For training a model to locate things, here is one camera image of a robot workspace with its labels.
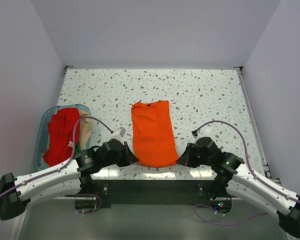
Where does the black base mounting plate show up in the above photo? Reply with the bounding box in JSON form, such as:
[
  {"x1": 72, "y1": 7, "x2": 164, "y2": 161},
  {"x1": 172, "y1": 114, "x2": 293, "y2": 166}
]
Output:
[{"x1": 64, "y1": 174, "x2": 241, "y2": 210}]

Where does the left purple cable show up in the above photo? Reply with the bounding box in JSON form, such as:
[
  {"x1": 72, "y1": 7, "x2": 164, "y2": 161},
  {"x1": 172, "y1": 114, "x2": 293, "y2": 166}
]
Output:
[{"x1": 0, "y1": 116, "x2": 116, "y2": 218}]

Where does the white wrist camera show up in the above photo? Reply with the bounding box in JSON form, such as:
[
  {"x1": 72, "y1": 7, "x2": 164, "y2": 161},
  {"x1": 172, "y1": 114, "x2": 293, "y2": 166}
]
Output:
[
  {"x1": 191, "y1": 129, "x2": 202, "y2": 140},
  {"x1": 110, "y1": 127, "x2": 126, "y2": 144}
]

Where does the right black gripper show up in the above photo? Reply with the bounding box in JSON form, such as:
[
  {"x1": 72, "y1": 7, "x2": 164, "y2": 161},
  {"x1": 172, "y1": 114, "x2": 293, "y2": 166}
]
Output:
[{"x1": 176, "y1": 143, "x2": 213, "y2": 169}]

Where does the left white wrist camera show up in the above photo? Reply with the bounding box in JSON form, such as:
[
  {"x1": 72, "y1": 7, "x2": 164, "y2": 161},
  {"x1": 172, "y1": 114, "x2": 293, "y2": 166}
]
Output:
[{"x1": 110, "y1": 127, "x2": 126, "y2": 144}]

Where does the red t shirt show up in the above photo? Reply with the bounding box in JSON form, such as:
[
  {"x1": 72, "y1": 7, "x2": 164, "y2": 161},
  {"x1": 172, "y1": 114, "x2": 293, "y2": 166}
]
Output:
[{"x1": 43, "y1": 107, "x2": 80, "y2": 167}]

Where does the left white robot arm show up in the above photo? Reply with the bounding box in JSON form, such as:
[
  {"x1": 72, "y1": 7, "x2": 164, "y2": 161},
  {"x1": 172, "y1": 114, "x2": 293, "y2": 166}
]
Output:
[{"x1": 0, "y1": 139, "x2": 138, "y2": 221}]

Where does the purple cable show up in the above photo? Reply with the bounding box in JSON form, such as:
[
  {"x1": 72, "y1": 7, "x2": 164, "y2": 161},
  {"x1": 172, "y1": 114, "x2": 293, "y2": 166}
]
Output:
[
  {"x1": 0, "y1": 116, "x2": 116, "y2": 218},
  {"x1": 191, "y1": 120, "x2": 300, "y2": 227}
]

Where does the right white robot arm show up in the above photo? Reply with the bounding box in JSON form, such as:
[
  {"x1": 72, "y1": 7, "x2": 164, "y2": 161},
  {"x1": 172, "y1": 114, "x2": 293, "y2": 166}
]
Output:
[{"x1": 177, "y1": 137, "x2": 300, "y2": 239}]

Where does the orange t shirt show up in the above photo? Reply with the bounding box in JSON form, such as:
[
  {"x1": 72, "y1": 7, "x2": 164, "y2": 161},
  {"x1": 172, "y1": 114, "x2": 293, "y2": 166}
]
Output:
[{"x1": 131, "y1": 100, "x2": 179, "y2": 168}]

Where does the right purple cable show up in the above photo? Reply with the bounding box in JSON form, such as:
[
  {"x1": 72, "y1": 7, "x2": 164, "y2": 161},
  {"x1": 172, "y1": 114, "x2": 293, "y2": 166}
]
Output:
[{"x1": 191, "y1": 120, "x2": 300, "y2": 227}]

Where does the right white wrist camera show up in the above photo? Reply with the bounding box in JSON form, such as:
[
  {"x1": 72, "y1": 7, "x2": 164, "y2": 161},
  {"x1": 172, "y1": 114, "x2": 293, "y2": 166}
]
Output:
[{"x1": 191, "y1": 129, "x2": 202, "y2": 140}]

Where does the clear blue plastic bin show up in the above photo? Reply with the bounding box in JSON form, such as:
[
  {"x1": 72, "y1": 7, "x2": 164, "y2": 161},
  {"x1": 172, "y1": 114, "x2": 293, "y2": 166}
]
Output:
[{"x1": 33, "y1": 104, "x2": 91, "y2": 171}]

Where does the beige t shirt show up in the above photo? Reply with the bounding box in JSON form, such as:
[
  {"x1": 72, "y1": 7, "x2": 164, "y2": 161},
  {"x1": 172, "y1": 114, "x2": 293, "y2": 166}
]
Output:
[{"x1": 76, "y1": 110, "x2": 93, "y2": 151}]

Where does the green t shirt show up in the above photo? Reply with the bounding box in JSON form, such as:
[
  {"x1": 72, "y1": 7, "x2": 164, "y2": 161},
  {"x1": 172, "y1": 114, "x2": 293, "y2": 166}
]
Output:
[{"x1": 74, "y1": 141, "x2": 82, "y2": 155}]

